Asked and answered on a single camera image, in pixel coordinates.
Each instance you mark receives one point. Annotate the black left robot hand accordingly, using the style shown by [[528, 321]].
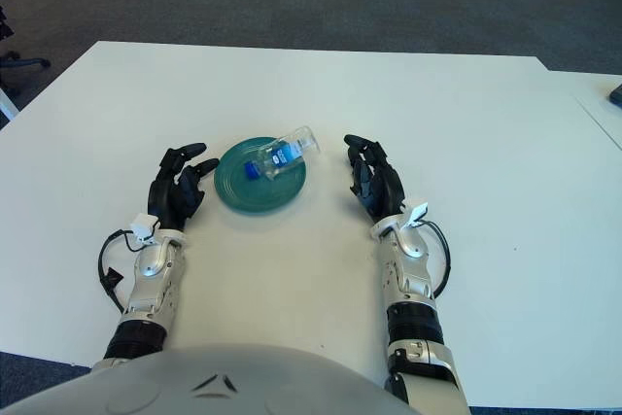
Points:
[[167, 196]]

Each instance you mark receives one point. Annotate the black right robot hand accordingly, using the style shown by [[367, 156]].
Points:
[[384, 191]]

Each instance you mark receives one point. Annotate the clear plastic bottle blue cap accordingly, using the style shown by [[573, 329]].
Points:
[[284, 155]]

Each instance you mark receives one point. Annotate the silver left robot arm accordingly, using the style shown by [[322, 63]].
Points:
[[153, 279]]

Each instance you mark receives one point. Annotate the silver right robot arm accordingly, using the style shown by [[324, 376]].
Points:
[[408, 274]]

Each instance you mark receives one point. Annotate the teal round plate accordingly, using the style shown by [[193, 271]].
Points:
[[257, 196]]

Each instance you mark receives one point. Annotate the white left wrist connector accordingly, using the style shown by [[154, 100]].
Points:
[[144, 226]]

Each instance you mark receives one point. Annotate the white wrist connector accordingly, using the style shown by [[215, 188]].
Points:
[[144, 226], [418, 213]]

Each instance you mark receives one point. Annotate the white right wrist connector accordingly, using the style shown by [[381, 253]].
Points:
[[418, 213]]

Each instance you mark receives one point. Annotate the grey robot torso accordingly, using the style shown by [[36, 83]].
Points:
[[218, 386]]

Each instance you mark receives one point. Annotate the black office chair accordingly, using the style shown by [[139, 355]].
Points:
[[22, 63]]

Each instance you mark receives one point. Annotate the white adjoining table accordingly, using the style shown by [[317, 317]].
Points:
[[595, 94]]

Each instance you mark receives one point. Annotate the dark flat device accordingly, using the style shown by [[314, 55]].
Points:
[[617, 95]]

